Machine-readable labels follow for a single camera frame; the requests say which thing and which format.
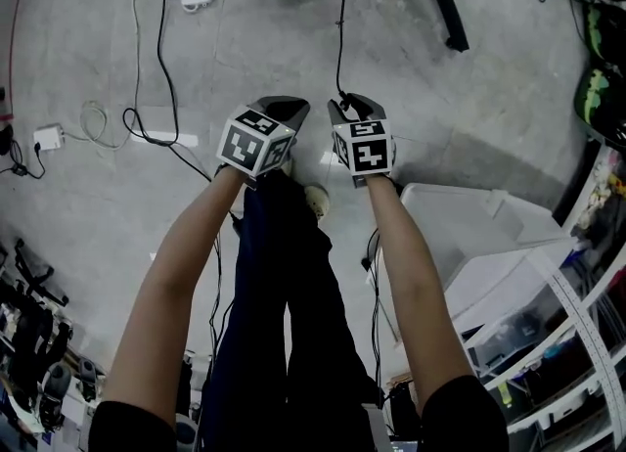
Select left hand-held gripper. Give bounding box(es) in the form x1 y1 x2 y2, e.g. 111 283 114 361
216 95 312 192

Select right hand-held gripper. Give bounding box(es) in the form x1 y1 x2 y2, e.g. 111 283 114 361
326 92 396 190

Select thin black cable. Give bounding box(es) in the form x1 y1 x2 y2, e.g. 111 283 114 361
334 0 351 105

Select black screen stand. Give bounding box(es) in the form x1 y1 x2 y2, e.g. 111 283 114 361
244 0 470 54

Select person's right forearm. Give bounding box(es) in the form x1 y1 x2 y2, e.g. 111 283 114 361
364 173 478 417

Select person's left forearm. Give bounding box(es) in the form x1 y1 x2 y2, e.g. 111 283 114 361
102 165 246 429

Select person's white shoe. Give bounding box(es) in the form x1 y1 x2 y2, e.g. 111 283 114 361
302 184 331 221

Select white plastic storage box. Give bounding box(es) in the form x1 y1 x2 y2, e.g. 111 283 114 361
398 182 581 324

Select person's dark trousers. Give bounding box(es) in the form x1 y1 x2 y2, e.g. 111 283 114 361
199 168 392 452

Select white power adapter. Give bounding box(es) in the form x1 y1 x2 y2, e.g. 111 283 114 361
32 122 67 154

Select green black patterned helmet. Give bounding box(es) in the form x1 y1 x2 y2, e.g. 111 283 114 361
583 1 626 64
573 63 626 149

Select white metal shelf rack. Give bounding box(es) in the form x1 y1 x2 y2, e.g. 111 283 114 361
459 139 626 452

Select pile of black equipment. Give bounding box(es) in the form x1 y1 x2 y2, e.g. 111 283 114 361
0 237 108 444

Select person's black shirt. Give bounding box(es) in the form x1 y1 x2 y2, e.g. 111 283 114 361
87 374 511 452

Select left hand-held gripper black cable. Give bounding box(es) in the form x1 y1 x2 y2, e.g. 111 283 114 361
208 212 237 373

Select hand-held gripper black cable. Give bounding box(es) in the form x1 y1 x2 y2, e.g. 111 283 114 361
208 212 237 373
360 227 393 392

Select right hand-held gripper black cable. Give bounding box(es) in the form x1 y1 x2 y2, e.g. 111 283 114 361
360 227 393 392

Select thin white coiled cable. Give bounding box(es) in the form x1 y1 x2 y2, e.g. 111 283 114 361
62 99 130 152

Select small black adapter with cable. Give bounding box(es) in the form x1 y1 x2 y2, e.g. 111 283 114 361
0 139 47 181

